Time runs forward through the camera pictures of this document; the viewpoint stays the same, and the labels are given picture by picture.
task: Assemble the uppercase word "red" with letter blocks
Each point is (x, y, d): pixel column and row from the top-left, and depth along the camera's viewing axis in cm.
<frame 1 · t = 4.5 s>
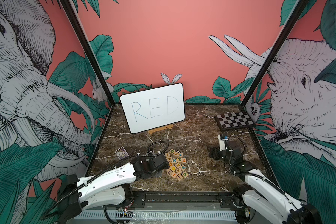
left hand: (159, 169, 77), fingers open
right hand: (211, 144, 85), fingers open
whiteboard with RED writing: (153, 108, 92), point 21 cm above the table
small wooden easel: (150, 132, 102), point 2 cm above the table
black white checkerboard: (236, 120, 109), point 3 cm above the table
pile of wooden letter blocks: (177, 165, 85), point 3 cm above the table
playing card: (121, 153, 92), point 2 cm above the table

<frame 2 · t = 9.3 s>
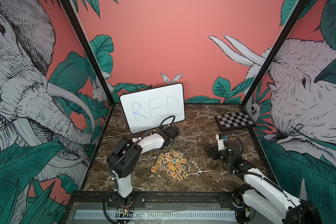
left hand: (166, 141, 94), fingers open
right hand: (209, 144, 85), fingers open
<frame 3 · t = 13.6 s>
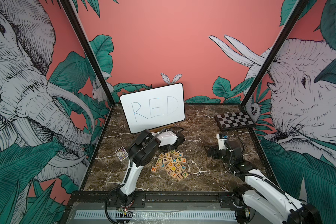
left hand: (156, 144, 94), fingers open
right hand: (208, 144, 84), fingers open
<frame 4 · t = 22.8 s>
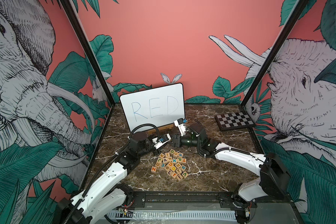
left hand: (166, 136, 75), fingers open
right hand: (164, 138, 72), fingers open
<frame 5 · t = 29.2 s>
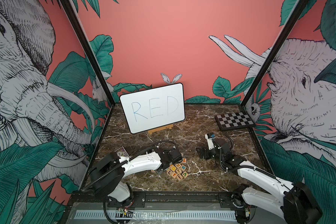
left hand: (167, 162, 85), fingers open
right hand: (200, 145, 85), fingers open
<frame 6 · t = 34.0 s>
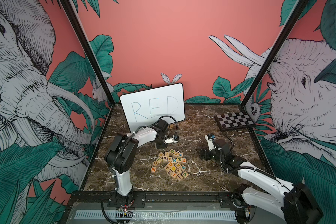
left hand: (164, 140, 96), fingers open
right hand: (200, 146, 85), fingers open
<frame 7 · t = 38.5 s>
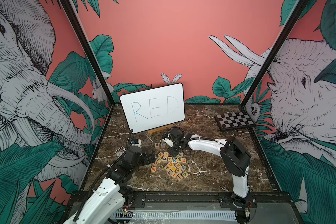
left hand: (150, 151, 80), fingers open
right hand: (169, 148, 90), fingers open
